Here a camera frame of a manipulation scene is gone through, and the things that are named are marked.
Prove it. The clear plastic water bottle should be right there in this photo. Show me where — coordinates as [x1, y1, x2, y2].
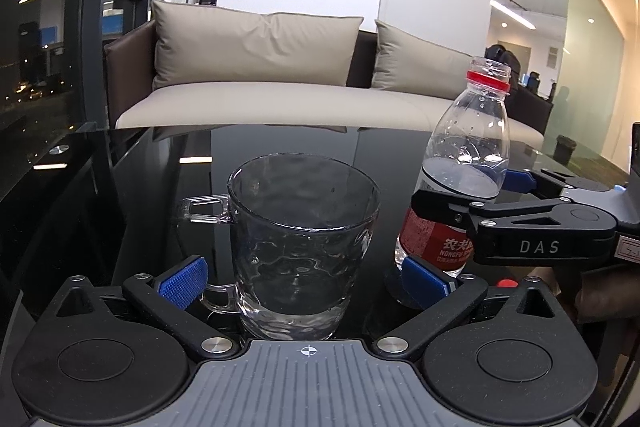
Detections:
[395, 57, 511, 274]

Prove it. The small beige back cushion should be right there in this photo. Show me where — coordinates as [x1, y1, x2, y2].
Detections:
[371, 20, 472, 100]

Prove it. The black trash bin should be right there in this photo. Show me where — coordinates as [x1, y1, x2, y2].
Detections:
[552, 134, 577, 166]

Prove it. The clear glass mug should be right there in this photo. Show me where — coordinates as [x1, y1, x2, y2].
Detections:
[180, 153, 381, 340]

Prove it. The large beige back cushion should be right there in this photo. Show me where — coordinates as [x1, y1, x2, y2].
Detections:
[152, 0, 363, 89]

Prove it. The beige sofa with brown frame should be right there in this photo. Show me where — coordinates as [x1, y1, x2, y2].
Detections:
[103, 0, 547, 152]

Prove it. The red bottle cap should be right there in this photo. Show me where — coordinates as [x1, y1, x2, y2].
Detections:
[496, 279, 518, 288]

